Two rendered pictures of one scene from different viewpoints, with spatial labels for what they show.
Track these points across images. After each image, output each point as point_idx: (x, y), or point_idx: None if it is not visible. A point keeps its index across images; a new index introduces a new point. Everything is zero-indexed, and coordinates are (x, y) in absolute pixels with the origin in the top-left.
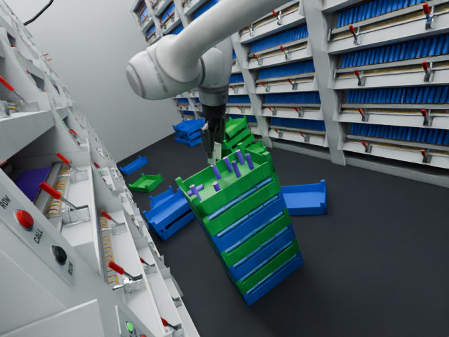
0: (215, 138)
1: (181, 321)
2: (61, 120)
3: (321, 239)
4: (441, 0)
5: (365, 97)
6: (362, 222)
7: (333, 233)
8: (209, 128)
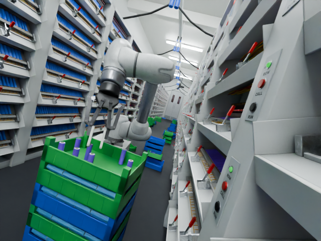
0: (94, 121)
1: (178, 199)
2: (277, 57)
3: None
4: (4, 56)
5: None
6: (13, 207)
7: (23, 223)
8: (113, 107)
